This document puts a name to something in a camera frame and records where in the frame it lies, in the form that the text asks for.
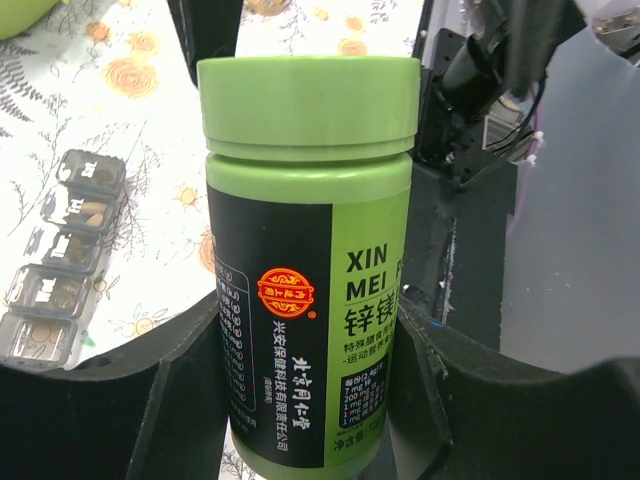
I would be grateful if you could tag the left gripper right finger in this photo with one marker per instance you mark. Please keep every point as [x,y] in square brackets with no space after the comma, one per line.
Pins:
[460,410]

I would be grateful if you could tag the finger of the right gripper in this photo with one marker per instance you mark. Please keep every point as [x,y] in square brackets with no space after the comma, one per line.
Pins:
[205,29]
[456,244]

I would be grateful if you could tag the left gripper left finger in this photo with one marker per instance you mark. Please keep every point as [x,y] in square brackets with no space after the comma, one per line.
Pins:
[153,408]

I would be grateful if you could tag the grey weekly pill organizer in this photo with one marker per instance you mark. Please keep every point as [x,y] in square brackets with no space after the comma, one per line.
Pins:
[51,295]

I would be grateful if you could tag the green pill bottle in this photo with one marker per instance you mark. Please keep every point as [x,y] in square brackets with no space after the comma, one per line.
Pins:
[308,180]

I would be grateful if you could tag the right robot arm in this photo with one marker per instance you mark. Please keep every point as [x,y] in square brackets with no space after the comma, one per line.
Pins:
[466,77]

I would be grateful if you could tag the floral table mat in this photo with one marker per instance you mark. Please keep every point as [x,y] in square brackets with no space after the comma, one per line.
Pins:
[109,77]

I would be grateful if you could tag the green vegetable tray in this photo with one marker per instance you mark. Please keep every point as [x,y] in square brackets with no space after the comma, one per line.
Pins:
[16,16]

